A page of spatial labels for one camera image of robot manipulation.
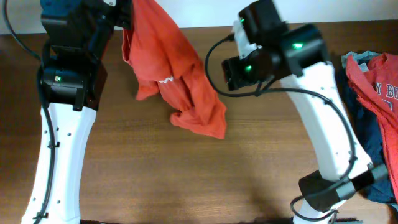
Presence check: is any orange red t-shirt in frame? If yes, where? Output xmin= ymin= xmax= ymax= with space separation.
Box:
xmin=122 ymin=0 xmax=227 ymax=139

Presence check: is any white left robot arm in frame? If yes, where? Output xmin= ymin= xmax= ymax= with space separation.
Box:
xmin=21 ymin=0 xmax=132 ymax=223

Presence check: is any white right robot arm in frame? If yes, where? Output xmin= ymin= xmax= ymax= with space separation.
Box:
xmin=222 ymin=1 xmax=388 ymax=223

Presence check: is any navy blue garment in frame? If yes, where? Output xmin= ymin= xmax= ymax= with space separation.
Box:
xmin=336 ymin=68 xmax=396 ymax=204

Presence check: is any red printed t-shirt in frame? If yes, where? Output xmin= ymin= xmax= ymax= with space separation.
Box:
xmin=345 ymin=53 xmax=397 ymax=203

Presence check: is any grey garment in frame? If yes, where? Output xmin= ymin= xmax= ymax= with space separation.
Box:
xmin=341 ymin=51 xmax=380 ymax=72

